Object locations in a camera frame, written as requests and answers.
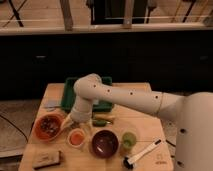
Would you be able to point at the orange apple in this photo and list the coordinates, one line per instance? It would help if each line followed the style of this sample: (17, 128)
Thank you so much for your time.
(76, 138)

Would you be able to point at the orange bowl with nuts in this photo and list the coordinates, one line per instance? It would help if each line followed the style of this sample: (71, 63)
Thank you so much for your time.
(47, 127)

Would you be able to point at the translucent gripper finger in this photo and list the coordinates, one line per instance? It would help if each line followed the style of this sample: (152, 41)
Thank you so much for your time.
(66, 123)
(86, 127)

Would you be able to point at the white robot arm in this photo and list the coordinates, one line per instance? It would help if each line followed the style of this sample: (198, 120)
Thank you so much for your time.
(193, 116)

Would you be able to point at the blue grey cloth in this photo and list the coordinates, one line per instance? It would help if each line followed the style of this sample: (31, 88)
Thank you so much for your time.
(51, 105)

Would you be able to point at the dark purple bowl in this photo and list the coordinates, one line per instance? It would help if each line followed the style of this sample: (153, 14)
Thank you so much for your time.
(104, 144)

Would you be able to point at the green pepper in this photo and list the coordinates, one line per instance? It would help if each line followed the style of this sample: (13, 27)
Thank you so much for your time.
(100, 123)

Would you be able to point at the brown sponge block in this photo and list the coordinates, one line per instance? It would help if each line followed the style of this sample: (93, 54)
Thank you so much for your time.
(46, 159)

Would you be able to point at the white handled black brush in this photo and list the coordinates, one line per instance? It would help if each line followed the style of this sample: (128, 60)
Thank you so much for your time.
(130, 161)

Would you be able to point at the green plastic cup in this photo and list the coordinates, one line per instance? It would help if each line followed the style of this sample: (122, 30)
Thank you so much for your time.
(128, 140)

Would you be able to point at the green plastic tray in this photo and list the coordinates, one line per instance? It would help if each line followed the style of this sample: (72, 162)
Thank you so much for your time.
(68, 98)

